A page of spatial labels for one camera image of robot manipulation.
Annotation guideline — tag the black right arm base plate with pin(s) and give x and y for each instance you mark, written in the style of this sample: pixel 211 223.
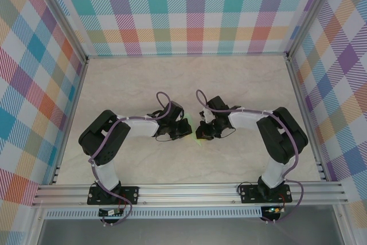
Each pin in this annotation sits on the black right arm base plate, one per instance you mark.
pixel 249 196

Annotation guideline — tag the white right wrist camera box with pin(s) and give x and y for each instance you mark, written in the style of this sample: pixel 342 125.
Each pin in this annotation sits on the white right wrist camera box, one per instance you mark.
pixel 207 114

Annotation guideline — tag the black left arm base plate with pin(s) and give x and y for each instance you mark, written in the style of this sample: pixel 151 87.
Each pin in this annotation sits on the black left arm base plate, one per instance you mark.
pixel 129 194

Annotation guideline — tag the aluminium frame post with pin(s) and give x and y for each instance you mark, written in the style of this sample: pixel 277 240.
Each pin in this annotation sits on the aluminium frame post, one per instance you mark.
pixel 310 12
pixel 62 15

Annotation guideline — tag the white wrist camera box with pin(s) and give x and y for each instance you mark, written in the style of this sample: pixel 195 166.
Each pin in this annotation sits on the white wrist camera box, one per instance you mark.
pixel 181 117
pixel 207 114

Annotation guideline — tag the light green paper sheet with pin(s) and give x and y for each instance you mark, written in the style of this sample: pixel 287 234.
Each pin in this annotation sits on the light green paper sheet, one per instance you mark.
pixel 198 142

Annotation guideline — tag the thin aluminium back rail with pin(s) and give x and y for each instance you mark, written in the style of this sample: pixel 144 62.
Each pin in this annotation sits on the thin aluminium back rail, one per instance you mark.
pixel 186 55

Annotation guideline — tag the aluminium table side rail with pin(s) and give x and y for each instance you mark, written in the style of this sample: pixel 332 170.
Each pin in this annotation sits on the aluminium table side rail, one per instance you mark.
pixel 300 98
pixel 77 95

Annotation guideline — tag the aluminium frame leg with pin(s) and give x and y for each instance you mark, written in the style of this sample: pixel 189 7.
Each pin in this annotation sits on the aluminium frame leg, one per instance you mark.
pixel 339 227
pixel 35 227

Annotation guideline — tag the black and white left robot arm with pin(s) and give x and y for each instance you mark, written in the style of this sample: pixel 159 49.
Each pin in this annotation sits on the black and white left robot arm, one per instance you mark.
pixel 103 139

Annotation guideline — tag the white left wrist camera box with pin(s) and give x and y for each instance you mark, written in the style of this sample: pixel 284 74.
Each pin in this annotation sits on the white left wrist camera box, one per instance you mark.
pixel 181 117

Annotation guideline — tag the wide aluminium mounting rail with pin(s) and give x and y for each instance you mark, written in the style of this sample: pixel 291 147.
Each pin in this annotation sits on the wide aluminium mounting rail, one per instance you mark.
pixel 186 194

